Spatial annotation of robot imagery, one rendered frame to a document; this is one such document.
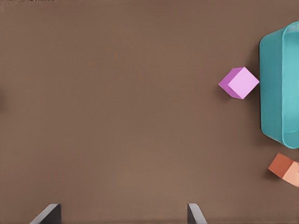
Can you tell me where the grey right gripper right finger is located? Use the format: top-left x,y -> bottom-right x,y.
187,203 -> 207,224

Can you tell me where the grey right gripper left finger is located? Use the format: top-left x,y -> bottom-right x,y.
29,203 -> 62,224

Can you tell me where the orange cube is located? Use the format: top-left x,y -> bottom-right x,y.
268,153 -> 299,188

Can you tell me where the pink cube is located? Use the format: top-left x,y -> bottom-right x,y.
218,66 -> 260,100

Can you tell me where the teal plastic bin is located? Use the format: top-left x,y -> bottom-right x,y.
259,21 -> 299,150

